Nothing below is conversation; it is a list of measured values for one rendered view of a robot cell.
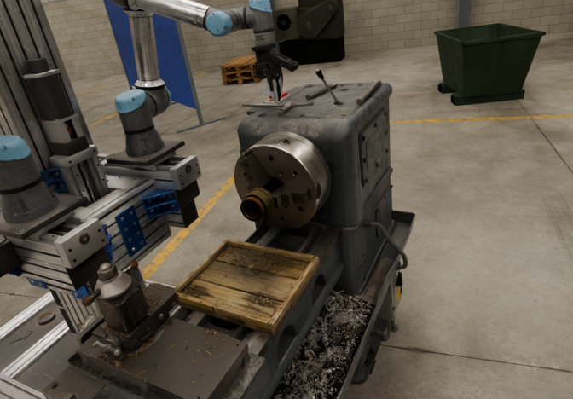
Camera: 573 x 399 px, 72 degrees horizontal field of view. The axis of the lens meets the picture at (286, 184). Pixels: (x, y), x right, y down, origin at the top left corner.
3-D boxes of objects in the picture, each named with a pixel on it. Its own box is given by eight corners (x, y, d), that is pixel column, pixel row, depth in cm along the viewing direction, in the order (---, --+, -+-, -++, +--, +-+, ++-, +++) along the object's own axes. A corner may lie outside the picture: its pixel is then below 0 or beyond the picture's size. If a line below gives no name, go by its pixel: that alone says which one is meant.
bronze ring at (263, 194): (251, 182, 126) (234, 195, 119) (275, 185, 122) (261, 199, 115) (255, 207, 130) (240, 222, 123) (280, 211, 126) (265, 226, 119)
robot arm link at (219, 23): (89, -36, 127) (230, 9, 123) (109, -35, 136) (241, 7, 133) (89, 2, 133) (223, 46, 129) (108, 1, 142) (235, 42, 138)
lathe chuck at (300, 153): (245, 199, 151) (248, 124, 134) (321, 228, 140) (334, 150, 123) (233, 211, 144) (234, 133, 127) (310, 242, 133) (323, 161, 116)
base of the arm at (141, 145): (118, 155, 158) (110, 132, 153) (145, 141, 170) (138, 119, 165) (147, 157, 151) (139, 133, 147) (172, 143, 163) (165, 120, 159)
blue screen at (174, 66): (115, 99, 909) (78, -14, 808) (149, 91, 946) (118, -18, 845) (178, 133, 590) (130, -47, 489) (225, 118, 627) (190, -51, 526)
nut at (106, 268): (110, 268, 89) (105, 257, 87) (123, 272, 87) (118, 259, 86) (95, 280, 86) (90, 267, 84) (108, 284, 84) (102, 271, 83)
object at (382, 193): (321, 284, 247) (305, 156, 209) (398, 302, 224) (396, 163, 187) (275, 359, 201) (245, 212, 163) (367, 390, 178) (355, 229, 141)
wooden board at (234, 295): (228, 246, 142) (226, 238, 140) (320, 266, 125) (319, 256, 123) (171, 303, 119) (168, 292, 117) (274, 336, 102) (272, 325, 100)
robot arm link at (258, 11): (250, -1, 142) (272, -4, 139) (255, 31, 146) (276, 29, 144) (242, 1, 135) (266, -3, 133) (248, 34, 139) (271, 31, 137)
